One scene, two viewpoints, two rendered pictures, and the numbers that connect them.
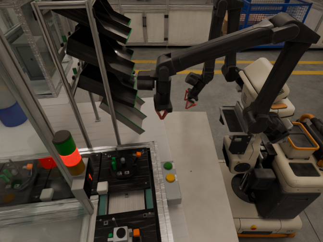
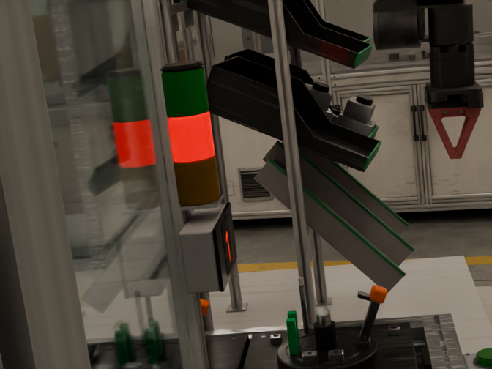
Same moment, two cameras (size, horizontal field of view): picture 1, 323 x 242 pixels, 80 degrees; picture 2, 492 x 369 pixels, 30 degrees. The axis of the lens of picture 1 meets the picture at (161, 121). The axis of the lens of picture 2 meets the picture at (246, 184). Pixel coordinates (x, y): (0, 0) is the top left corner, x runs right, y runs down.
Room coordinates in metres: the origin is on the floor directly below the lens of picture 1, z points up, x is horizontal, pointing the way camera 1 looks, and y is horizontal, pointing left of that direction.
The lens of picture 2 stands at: (-0.60, -0.06, 1.50)
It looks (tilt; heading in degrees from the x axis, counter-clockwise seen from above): 13 degrees down; 16
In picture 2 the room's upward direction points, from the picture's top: 7 degrees counter-clockwise
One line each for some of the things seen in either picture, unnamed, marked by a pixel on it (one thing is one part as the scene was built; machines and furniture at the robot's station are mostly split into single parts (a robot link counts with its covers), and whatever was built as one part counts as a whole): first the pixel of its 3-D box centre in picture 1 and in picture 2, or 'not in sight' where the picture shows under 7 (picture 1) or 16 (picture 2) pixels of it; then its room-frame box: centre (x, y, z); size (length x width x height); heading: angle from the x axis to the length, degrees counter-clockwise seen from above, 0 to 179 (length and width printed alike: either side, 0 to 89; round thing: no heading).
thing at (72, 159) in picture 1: (69, 154); (189, 135); (0.36, 0.27, 1.33); 0.05 x 0.05 x 0.05
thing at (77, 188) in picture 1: (74, 163); (195, 172); (0.36, 0.27, 1.29); 0.12 x 0.05 x 0.25; 8
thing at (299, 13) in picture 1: (263, 23); not in sight; (4.77, -2.33, 0.49); 1.26 x 0.87 x 0.98; 91
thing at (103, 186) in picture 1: (123, 163); (324, 332); (0.56, 0.19, 1.01); 0.24 x 0.24 x 0.13; 8
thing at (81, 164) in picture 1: (75, 164); (195, 179); (0.36, 0.27, 1.28); 0.05 x 0.05 x 0.05
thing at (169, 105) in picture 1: (163, 97); (452, 71); (0.64, -0.01, 1.35); 0.10 x 0.07 x 0.07; 7
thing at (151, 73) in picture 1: (153, 76); (418, 1); (0.64, 0.03, 1.44); 0.11 x 0.09 x 0.12; 88
